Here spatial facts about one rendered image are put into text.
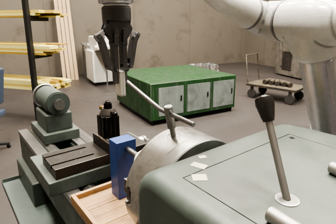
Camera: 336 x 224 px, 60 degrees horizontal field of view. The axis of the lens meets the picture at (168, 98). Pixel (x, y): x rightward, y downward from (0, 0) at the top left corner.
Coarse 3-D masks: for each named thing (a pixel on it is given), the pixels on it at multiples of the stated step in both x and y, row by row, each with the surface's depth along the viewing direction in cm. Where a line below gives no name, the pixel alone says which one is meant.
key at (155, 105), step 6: (132, 84) 88; (138, 90) 85; (144, 96) 82; (150, 102) 80; (156, 108) 78; (162, 108) 76; (174, 114) 71; (180, 120) 69; (186, 120) 67; (192, 126) 66
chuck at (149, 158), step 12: (168, 132) 78; (180, 132) 78; (192, 132) 78; (156, 144) 75; (168, 144) 73; (144, 156) 74; (156, 156) 71; (132, 168) 74; (144, 168) 71; (156, 168) 69; (132, 180) 73; (132, 192) 72; (132, 204) 73; (132, 216) 75
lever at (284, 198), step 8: (272, 128) 47; (272, 136) 47; (272, 144) 47; (272, 152) 47; (280, 160) 46; (280, 168) 46; (280, 176) 45; (280, 184) 45; (280, 192) 47; (288, 192) 45; (280, 200) 44; (288, 200) 44; (296, 200) 44
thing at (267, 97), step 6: (258, 96) 49; (264, 96) 48; (270, 96) 48; (258, 102) 48; (264, 102) 48; (270, 102) 48; (258, 108) 48; (264, 108) 48; (270, 108) 48; (264, 114) 48; (270, 114) 48; (264, 120) 48; (270, 120) 48
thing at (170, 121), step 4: (168, 104) 74; (164, 108) 73; (168, 108) 72; (172, 108) 73; (164, 112) 74; (168, 112) 73; (168, 116) 73; (168, 120) 74; (172, 120) 74; (168, 124) 74; (172, 124) 74; (168, 128) 75; (172, 128) 74; (172, 132) 75; (172, 136) 76
